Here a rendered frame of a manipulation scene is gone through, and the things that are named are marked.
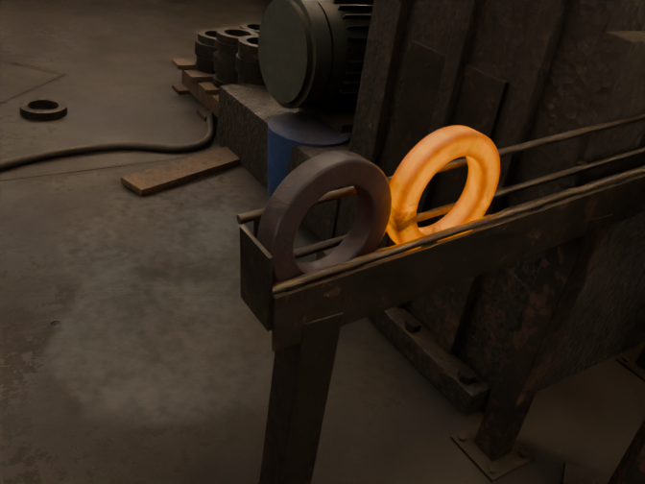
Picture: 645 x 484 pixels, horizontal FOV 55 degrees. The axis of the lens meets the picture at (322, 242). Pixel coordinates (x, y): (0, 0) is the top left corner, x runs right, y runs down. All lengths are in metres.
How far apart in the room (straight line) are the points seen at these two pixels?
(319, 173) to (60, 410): 0.94
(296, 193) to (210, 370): 0.90
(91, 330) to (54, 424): 0.30
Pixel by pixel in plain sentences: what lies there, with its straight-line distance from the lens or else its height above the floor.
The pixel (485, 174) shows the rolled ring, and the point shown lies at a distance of 0.89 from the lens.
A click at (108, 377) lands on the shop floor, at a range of 1.51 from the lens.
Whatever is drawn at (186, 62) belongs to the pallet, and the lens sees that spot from 3.20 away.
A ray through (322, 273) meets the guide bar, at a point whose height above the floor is 0.63.
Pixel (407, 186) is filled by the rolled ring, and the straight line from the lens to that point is 0.78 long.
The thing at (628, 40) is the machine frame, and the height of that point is 0.87.
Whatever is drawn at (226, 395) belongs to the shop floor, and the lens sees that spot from 1.46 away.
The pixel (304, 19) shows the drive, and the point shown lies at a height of 0.62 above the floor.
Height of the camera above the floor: 1.05
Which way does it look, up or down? 31 degrees down
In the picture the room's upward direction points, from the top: 9 degrees clockwise
